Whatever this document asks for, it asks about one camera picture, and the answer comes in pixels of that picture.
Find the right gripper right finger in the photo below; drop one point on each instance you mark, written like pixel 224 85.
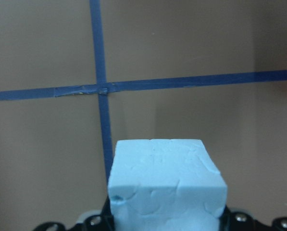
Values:
pixel 233 219

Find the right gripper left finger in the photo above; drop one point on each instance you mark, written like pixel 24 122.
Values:
pixel 103 221

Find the light blue block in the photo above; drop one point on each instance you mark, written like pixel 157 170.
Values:
pixel 165 185

